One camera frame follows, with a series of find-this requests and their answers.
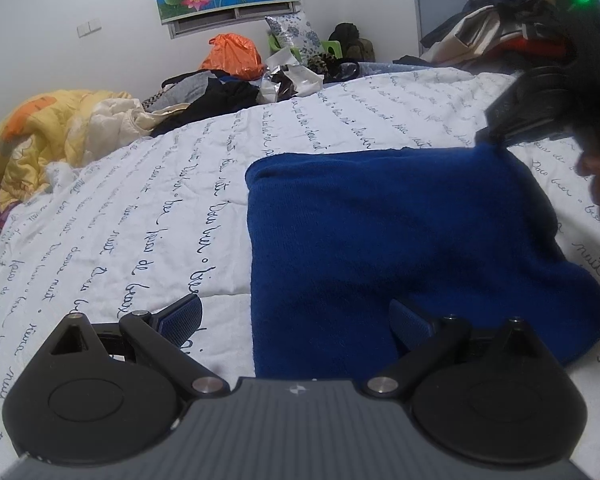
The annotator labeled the white quilt with script text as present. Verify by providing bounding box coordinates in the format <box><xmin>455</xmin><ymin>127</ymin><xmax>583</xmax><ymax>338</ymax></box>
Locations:
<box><xmin>0</xmin><ymin>66</ymin><xmax>600</xmax><ymax>480</ymax></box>

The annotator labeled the dark olive bag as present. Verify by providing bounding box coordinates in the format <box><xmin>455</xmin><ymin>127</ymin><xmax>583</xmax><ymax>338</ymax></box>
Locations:
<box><xmin>329</xmin><ymin>23</ymin><xmax>376</xmax><ymax>62</ymax></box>

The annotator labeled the pile of dark clothes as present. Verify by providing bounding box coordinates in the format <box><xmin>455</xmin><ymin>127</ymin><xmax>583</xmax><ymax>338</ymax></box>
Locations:
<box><xmin>143</xmin><ymin>70</ymin><xmax>260</xmax><ymax>138</ymax></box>

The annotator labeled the green plastic stool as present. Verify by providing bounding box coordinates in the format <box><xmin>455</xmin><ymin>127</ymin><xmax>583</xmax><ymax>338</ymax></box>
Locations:
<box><xmin>268</xmin><ymin>34</ymin><xmax>343</xmax><ymax>64</ymax></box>

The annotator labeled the orange plastic bag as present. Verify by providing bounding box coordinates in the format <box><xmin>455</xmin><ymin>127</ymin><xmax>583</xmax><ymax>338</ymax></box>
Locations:
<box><xmin>199</xmin><ymin>32</ymin><xmax>265</xmax><ymax>80</ymax></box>

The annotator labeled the heap of clothes on right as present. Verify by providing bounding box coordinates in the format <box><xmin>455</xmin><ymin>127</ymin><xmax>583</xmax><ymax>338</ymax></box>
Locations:
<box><xmin>420</xmin><ymin>0</ymin><xmax>576</xmax><ymax>74</ymax></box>

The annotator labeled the crumpled white plastic bag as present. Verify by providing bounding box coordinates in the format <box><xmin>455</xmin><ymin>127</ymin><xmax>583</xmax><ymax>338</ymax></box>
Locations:
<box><xmin>258</xmin><ymin>47</ymin><xmax>324</xmax><ymax>104</ymax></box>

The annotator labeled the grey framed board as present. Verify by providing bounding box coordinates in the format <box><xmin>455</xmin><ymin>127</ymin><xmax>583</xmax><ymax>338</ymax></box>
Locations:
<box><xmin>415</xmin><ymin>0</ymin><xmax>468</xmax><ymax>54</ymax></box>

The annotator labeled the white wall switch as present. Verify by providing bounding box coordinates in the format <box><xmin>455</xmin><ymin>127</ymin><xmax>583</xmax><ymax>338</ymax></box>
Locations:
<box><xmin>76</xmin><ymin>18</ymin><xmax>102</xmax><ymax>38</ymax></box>

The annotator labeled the yellow and orange blanket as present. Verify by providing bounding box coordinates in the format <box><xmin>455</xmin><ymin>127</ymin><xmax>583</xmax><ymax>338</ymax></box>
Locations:
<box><xmin>0</xmin><ymin>89</ymin><xmax>138</xmax><ymax>208</ymax></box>

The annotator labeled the white floral pillow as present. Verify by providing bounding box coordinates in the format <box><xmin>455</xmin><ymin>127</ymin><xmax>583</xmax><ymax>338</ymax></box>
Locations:
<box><xmin>265</xmin><ymin>11</ymin><xmax>324</xmax><ymax>54</ymax></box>

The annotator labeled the blue fleece garment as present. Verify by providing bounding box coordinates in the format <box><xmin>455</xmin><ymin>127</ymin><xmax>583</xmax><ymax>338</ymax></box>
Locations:
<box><xmin>246</xmin><ymin>145</ymin><xmax>600</xmax><ymax>382</ymax></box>

